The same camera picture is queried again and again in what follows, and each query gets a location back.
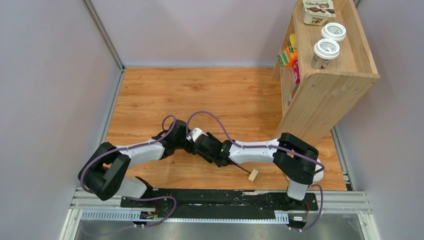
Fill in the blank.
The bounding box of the near white lidded cup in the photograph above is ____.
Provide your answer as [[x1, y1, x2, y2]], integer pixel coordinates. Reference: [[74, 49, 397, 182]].
[[311, 38, 340, 69]]

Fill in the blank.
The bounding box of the far white lidded cup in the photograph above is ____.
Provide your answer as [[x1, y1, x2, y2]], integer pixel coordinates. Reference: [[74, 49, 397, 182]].
[[321, 22, 347, 42]]

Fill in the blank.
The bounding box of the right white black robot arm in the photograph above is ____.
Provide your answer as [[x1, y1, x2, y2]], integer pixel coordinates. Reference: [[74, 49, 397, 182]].
[[186, 128, 324, 205]]

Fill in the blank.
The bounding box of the wooden shelf unit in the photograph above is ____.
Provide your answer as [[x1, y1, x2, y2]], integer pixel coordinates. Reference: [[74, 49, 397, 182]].
[[271, 0, 380, 145]]

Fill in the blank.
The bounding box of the white lidded cup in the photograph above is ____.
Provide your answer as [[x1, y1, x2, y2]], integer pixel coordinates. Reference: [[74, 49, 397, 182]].
[[311, 38, 340, 69], [321, 22, 347, 42]]

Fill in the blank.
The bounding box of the yellow green item on shelf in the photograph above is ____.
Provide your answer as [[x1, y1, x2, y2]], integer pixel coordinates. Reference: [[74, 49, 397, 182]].
[[287, 33, 297, 53]]

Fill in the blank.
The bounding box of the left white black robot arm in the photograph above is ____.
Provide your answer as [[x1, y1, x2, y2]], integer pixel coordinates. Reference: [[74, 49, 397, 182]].
[[77, 119, 192, 201]]

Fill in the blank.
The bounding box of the pink package on shelf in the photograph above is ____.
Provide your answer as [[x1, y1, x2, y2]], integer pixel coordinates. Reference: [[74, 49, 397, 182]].
[[291, 59, 301, 85]]

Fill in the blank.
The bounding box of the Chobani yogurt cup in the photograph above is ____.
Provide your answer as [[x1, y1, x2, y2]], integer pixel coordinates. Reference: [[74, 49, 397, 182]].
[[302, 0, 336, 26]]

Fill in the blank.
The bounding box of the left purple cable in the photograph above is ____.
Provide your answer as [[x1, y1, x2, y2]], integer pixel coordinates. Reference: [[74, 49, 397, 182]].
[[79, 114, 178, 236]]

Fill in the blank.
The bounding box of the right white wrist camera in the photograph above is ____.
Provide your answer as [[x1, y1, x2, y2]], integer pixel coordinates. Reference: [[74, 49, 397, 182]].
[[186, 127, 207, 143]]

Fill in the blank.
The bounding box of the green orange sponge pack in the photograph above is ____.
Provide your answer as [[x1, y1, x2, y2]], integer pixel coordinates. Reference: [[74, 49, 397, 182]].
[[277, 47, 298, 67]]

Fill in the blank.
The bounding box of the crumpled white plastic bag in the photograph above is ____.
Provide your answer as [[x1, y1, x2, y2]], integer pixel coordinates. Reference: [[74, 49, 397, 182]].
[[312, 164, 324, 183]]

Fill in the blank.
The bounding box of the black and beige folding umbrella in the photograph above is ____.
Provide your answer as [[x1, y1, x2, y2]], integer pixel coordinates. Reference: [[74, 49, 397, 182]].
[[231, 161, 259, 182]]

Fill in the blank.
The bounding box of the purple cable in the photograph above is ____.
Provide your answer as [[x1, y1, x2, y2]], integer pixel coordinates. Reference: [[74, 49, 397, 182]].
[[79, 114, 178, 236], [185, 110, 326, 232]]

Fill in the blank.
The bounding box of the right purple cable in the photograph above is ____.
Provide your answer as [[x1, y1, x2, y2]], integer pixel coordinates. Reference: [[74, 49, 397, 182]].
[[185, 110, 326, 232]]

